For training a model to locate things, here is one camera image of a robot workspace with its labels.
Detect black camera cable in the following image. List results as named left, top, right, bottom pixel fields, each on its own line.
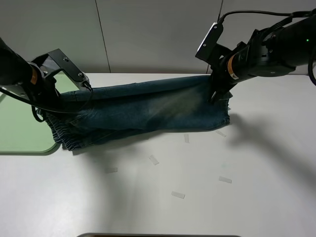
left=0, top=68, right=94, bottom=123
left=217, top=8, right=316, bottom=87

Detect black left camera cable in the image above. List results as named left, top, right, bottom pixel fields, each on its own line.
left=0, top=68, right=94, bottom=123

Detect clear tape piece middle tilted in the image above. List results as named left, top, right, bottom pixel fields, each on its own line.
left=149, top=155, right=159, bottom=165

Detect clear tape piece lower right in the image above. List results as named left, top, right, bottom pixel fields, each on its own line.
left=219, top=176, right=232, bottom=184

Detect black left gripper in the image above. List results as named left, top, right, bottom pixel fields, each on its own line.
left=28, top=55, right=61, bottom=109

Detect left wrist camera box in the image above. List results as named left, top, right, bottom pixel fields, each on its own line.
left=45, top=49, right=92, bottom=90

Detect clear tape piece bottom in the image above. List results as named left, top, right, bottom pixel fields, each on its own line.
left=171, top=191, right=185, bottom=199

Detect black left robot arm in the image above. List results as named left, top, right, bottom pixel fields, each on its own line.
left=0, top=40, right=59, bottom=108

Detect clear tape piece left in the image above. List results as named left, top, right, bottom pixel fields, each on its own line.
left=105, top=167, right=118, bottom=174

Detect black right camera cable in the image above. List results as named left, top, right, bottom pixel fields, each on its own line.
left=217, top=8, right=316, bottom=87

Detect children's blue denim shorts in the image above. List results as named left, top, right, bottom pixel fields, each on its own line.
left=45, top=75, right=232, bottom=151

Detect clear tape piece far right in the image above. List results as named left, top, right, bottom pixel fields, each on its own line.
left=215, top=130, right=227, bottom=137

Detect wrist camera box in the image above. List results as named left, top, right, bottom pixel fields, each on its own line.
left=195, top=23, right=223, bottom=65
left=45, top=49, right=92, bottom=90

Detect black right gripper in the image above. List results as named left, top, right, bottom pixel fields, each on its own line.
left=207, top=45, right=238, bottom=103

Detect green plastic tray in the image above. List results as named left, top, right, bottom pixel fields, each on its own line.
left=0, top=71, right=88, bottom=156

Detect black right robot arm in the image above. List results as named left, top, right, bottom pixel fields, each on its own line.
left=209, top=15, right=316, bottom=104

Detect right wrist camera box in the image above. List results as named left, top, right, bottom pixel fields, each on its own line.
left=195, top=23, right=223, bottom=65

